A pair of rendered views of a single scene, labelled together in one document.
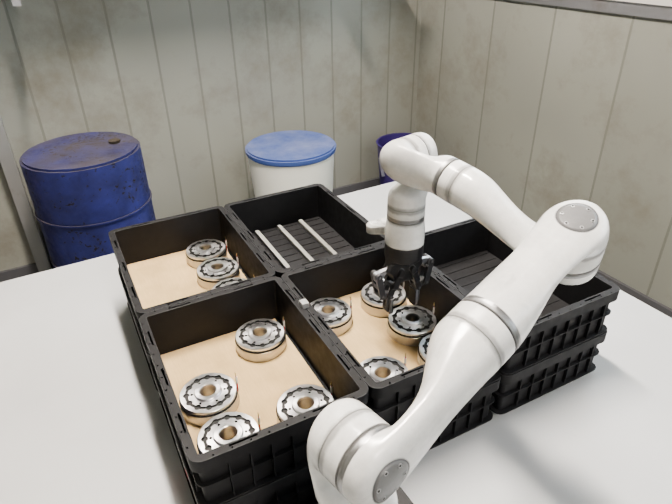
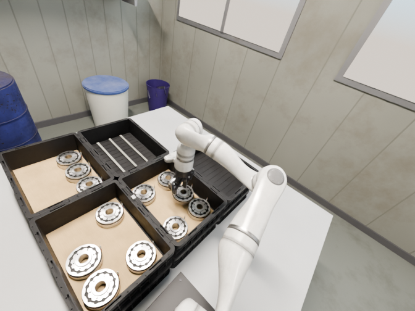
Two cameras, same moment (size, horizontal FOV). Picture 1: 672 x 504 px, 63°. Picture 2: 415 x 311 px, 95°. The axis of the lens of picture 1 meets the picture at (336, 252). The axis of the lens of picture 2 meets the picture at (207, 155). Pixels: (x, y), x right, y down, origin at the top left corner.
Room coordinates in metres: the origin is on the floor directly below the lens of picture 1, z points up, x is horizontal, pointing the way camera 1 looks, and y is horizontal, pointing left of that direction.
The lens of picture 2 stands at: (0.39, 0.07, 1.60)
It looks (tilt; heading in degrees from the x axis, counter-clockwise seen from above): 40 degrees down; 330
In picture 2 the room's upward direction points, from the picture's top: 15 degrees clockwise
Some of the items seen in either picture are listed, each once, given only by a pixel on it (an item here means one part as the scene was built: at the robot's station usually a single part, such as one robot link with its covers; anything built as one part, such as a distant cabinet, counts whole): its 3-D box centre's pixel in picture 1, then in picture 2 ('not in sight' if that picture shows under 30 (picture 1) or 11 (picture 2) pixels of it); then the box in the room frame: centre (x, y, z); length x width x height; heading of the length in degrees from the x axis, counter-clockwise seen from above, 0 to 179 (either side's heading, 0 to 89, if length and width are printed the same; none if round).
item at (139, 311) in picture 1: (187, 255); (57, 168); (1.11, 0.35, 0.92); 0.40 x 0.30 x 0.02; 27
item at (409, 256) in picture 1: (403, 258); (182, 172); (0.91, -0.13, 1.02); 0.08 x 0.08 x 0.09
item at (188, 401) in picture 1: (208, 393); (84, 259); (0.72, 0.24, 0.86); 0.10 x 0.10 x 0.01
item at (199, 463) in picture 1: (244, 354); (104, 236); (0.76, 0.17, 0.92); 0.40 x 0.30 x 0.02; 27
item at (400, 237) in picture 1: (399, 222); (181, 157); (0.93, -0.12, 1.09); 0.11 x 0.09 x 0.06; 28
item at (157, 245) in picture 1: (190, 273); (61, 176); (1.11, 0.35, 0.87); 0.40 x 0.30 x 0.11; 27
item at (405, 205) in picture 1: (411, 176); (189, 139); (0.92, -0.14, 1.19); 0.09 x 0.07 x 0.15; 131
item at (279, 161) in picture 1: (293, 195); (109, 106); (2.79, 0.23, 0.29); 0.48 x 0.48 x 0.59
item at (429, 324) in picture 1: (412, 320); (183, 192); (0.92, -0.16, 0.86); 0.10 x 0.10 x 0.01
